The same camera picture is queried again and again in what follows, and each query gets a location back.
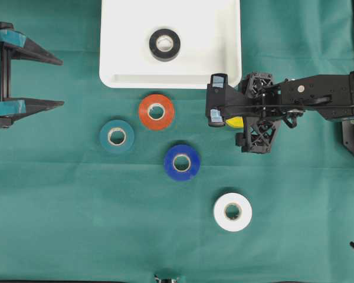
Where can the white plastic tray case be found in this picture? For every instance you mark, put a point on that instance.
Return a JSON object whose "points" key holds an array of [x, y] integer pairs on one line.
{"points": [[210, 35]]}

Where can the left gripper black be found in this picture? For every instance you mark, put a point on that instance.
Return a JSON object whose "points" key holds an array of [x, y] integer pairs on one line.
{"points": [[17, 46]]}

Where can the blue tape roll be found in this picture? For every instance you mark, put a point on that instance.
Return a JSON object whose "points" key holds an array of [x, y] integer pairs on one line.
{"points": [[181, 162]]}

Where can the yellow tape roll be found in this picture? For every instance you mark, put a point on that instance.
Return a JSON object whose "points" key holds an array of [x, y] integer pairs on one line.
{"points": [[235, 122]]}

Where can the table-level camera mount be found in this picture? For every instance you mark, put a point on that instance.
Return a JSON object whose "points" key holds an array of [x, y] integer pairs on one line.
{"points": [[165, 280]]}

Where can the red tape roll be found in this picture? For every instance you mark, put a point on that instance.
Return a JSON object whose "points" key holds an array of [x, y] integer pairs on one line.
{"points": [[156, 112]]}

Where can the black tape roll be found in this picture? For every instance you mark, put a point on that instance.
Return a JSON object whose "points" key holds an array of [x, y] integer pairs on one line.
{"points": [[164, 44]]}

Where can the white tape roll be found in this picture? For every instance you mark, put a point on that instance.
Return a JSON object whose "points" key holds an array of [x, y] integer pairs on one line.
{"points": [[232, 212]]}

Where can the teal tape roll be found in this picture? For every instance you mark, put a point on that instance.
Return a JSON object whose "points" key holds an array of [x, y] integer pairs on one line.
{"points": [[117, 136]]}

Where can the green table cloth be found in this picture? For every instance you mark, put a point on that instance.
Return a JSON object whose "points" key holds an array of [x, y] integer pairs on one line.
{"points": [[71, 210]]}

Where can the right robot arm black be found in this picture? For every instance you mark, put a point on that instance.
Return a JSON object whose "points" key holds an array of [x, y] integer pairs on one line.
{"points": [[332, 96]]}

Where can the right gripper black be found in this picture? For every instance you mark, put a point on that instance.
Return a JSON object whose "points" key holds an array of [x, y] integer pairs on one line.
{"points": [[259, 134]]}

